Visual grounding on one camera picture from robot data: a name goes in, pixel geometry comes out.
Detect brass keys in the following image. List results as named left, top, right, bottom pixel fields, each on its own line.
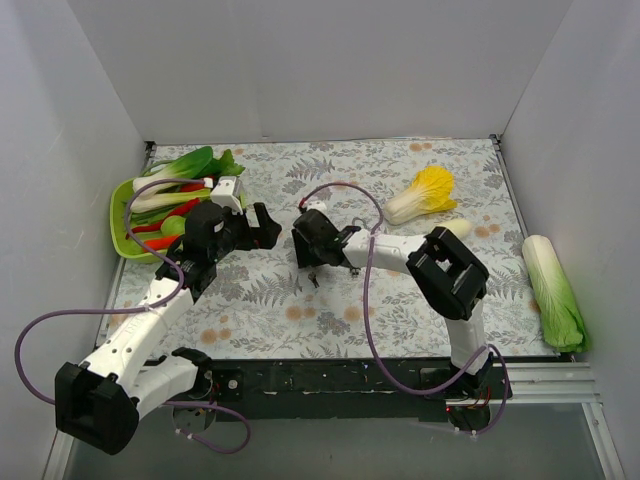
left=308, top=272, right=319, bottom=288

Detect small brass padlock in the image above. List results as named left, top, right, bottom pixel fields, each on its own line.
left=351, top=217, right=369, bottom=230

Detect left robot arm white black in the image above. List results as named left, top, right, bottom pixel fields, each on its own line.
left=54, top=201, right=282, bottom=455

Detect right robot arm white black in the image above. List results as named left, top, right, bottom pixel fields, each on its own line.
left=292, top=209, right=492, bottom=398

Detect floral tablecloth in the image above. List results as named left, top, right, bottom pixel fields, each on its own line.
left=97, top=138, right=561, bottom=360

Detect green apple toy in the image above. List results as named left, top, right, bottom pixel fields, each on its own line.
left=160, top=215, right=186, bottom=237

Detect orange carrot toy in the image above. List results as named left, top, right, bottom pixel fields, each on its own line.
left=142, top=235, right=182, bottom=251

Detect green lettuce leaf toy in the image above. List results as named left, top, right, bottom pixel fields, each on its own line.
left=205, top=149, right=245, bottom=184

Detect bok choy toy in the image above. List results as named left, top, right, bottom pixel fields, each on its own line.
left=132, top=146, right=213, bottom=197

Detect red chili pepper toy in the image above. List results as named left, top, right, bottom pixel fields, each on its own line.
left=130, top=198, right=201, bottom=238

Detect celery stalk toy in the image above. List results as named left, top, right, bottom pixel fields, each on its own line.
left=130, top=188, right=211, bottom=214

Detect yellow napa cabbage toy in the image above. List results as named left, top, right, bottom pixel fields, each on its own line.
left=383, top=166, right=457, bottom=225

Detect white radish toy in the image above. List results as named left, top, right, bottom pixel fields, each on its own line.
left=440, top=218, right=473, bottom=240

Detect large green white cabbage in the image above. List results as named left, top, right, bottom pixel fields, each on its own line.
left=522, top=235, right=590, bottom=353

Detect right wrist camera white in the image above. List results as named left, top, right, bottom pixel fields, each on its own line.
left=299, top=200, right=327, bottom=213

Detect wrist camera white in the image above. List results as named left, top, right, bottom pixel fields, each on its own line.
left=210, top=176, right=246, bottom=214
left=299, top=200, right=327, bottom=213

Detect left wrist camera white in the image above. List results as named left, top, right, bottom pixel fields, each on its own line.
left=210, top=176, right=246, bottom=214

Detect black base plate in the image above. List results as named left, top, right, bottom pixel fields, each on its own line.
left=154, top=357, right=494, bottom=424

